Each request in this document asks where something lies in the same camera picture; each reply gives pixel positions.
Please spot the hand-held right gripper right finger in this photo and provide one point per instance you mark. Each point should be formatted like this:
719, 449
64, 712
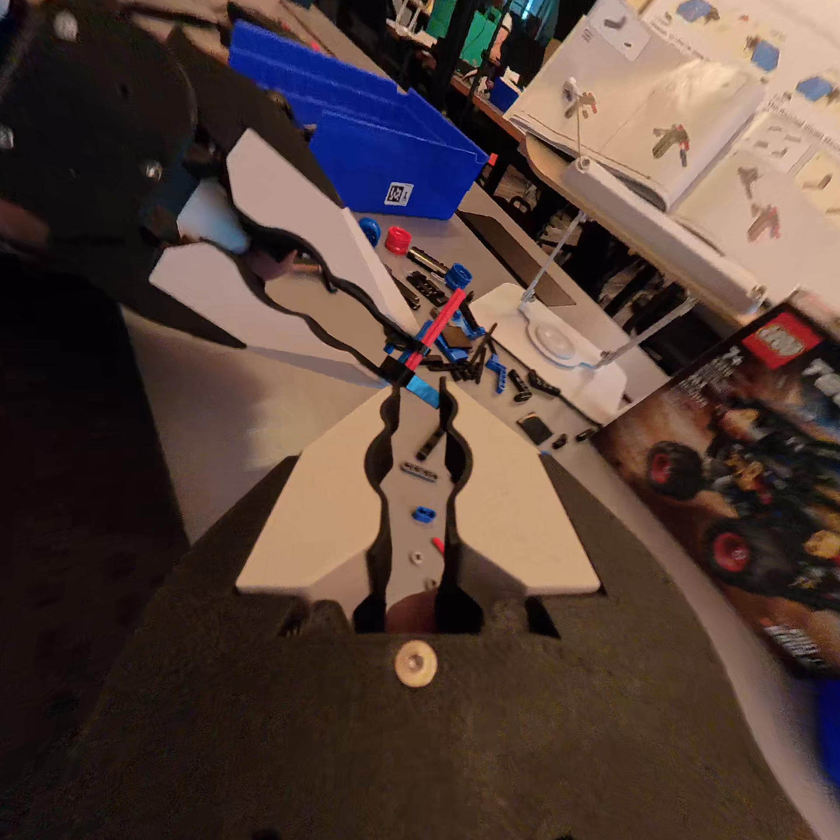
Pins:
525, 525

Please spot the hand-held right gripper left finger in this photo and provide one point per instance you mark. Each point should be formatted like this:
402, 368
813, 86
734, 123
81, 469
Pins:
308, 525

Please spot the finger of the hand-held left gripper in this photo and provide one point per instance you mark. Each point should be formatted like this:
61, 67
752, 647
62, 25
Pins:
308, 210
229, 295

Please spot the small beam and pins assembly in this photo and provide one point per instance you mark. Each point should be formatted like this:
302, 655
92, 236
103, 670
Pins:
436, 328

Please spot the grey desk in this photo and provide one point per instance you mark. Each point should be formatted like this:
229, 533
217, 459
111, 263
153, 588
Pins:
216, 407

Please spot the person's left hand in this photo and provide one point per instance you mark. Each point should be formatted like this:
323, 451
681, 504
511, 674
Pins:
19, 226

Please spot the blue wheel hub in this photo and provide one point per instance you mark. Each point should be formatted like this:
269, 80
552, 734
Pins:
458, 276
369, 232

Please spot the red wheel hub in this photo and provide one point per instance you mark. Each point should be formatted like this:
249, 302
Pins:
397, 240

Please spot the black flat panel tile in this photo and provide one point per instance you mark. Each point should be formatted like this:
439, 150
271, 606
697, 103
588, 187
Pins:
535, 428

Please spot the blue plastic bin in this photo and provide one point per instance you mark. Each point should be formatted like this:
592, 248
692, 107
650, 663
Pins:
394, 157
827, 728

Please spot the small blue connector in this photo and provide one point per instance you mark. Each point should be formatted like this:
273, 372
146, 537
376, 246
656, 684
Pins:
424, 514

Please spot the dark grey thin beam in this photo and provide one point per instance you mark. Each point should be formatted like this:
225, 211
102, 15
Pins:
418, 471

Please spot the short black beam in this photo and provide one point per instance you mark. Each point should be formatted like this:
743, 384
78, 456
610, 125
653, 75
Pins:
430, 443

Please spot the black cylindrical toy piece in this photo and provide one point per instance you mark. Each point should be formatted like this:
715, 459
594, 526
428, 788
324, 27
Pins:
426, 259

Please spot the long black beam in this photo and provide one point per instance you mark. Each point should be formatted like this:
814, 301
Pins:
407, 292

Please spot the black angled beam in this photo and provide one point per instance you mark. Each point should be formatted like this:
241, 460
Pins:
520, 386

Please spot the black bent connector beam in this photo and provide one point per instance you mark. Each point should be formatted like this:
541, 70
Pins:
543, 384

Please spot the white book stand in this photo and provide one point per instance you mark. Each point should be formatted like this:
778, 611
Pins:
590, 387

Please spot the blue angled beam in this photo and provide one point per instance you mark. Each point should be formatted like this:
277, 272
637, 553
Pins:
497, 374

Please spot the thin black axle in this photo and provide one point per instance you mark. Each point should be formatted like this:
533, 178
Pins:
485, 348

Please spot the blue and black brick assembly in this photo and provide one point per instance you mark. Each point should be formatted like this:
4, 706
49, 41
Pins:
469, 321

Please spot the toy truck set box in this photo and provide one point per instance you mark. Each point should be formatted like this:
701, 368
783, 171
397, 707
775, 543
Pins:
722, 492

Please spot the green cabinet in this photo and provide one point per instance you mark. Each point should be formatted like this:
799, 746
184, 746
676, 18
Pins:
482, 29

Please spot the printed instruction sheet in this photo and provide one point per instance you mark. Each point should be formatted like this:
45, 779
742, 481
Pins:
807, 144

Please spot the black rectangular frame brick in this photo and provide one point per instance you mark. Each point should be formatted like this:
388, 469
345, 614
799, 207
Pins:
426, 287

